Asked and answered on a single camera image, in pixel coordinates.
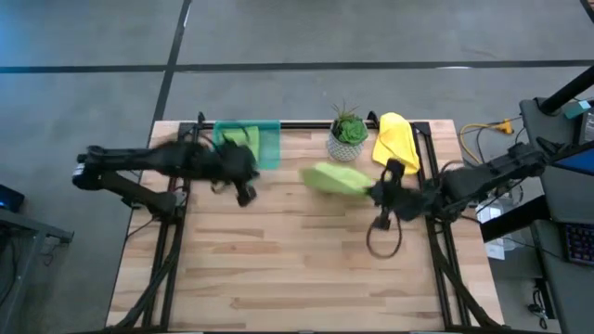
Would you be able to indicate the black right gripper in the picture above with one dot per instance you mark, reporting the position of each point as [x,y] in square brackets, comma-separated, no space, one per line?
[399,199]

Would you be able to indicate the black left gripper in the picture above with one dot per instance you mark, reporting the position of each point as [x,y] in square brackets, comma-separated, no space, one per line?
[232,162]

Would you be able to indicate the dark green microfiber towel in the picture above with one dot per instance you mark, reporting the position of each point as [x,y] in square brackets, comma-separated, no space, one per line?
[241,139]

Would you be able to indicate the lime microfiber towel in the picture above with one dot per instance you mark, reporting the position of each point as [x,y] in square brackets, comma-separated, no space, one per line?
[334,178]

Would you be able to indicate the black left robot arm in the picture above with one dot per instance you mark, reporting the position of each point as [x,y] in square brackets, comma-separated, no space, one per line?
[139,160]

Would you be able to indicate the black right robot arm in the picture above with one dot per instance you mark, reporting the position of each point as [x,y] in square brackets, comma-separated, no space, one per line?
[482,178]

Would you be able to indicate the yellow microfiber towel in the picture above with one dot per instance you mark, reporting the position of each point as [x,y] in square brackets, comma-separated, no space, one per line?
[394,139]

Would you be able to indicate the green translucent plastic bin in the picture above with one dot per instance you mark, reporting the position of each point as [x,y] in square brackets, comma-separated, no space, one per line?
[271,144]

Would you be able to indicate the succulent in patterned pot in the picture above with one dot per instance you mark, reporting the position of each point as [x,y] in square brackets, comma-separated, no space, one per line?
[345,139]

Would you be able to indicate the white paper sheet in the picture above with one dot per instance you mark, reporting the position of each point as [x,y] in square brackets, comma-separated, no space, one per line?
[492,218]

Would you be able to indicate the black desk support bar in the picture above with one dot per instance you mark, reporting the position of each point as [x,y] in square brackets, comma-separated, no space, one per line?
[510,222]

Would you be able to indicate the grey desk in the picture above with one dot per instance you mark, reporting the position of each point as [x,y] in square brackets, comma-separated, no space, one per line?
[571,199]

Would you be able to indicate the laptop with blue screen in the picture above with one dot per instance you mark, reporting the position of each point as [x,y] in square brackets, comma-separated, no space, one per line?
[580,160]

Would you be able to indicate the black keyboard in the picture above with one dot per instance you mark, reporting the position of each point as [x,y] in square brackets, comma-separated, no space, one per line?
[580,243]

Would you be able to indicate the small teal box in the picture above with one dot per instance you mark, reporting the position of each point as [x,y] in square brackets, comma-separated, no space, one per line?
[577,109]

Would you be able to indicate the black pole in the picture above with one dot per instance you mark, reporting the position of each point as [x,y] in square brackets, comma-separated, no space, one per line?
[568,90]

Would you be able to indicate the grey metal cart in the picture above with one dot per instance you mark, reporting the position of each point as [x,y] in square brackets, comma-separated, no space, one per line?
[28,227]

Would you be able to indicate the black device with blue light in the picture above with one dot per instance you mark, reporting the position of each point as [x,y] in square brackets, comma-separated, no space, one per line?
[9,198]

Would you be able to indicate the black aluminium table frame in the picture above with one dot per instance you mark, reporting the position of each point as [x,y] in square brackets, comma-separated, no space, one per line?
[301,125]

